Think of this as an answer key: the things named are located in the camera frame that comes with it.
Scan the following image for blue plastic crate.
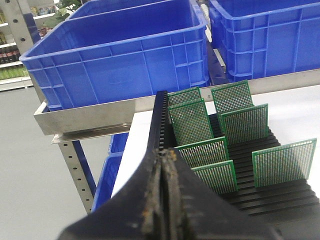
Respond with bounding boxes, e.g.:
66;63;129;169
65;0;176;21
20;0;210;111
209;0;320;82

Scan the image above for black slotted board rack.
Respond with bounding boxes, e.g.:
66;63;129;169
153;91;320;239

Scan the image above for green perforated circuit board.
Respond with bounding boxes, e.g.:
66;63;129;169
252;138;317;188
167;86;201;106
191;160;238;195
175;136;230;168
211;80;254;117
220;103;269;145
168;98;214;146

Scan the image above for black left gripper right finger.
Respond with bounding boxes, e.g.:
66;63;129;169
162;148;282;240

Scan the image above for background store shelves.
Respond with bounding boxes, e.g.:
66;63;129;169
0;0;58;91

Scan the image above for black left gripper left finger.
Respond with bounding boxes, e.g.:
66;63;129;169
58;150;163;240

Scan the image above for blue crate lower shelf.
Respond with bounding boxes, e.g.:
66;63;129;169
91;132;129;212

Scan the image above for perforated steel shelf post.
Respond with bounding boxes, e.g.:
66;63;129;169
58;140;97;214

